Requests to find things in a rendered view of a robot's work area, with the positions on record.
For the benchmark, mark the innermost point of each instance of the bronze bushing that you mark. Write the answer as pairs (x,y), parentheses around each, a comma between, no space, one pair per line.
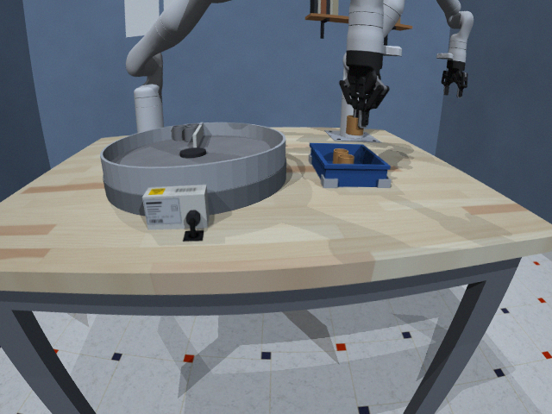
(352,126)
(345,159)
(336,153)

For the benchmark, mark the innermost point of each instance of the blue open-top crate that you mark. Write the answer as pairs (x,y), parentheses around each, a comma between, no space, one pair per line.
(349,175)

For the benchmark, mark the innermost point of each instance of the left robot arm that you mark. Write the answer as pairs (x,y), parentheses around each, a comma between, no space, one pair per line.
(393,10)

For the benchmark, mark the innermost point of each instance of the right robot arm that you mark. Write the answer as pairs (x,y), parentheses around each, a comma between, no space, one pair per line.
(365,33)

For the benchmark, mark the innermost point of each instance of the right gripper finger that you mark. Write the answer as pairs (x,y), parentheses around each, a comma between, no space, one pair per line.
(351,93)
(373,101)

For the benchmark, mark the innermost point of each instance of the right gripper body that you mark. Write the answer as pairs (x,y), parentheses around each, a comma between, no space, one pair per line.
(364,64)

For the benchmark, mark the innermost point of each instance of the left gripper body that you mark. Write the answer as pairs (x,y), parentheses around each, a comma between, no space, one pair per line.
(455,67)

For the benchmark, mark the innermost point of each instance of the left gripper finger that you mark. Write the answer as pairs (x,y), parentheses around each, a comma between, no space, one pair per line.
(460,83)
(447,83)

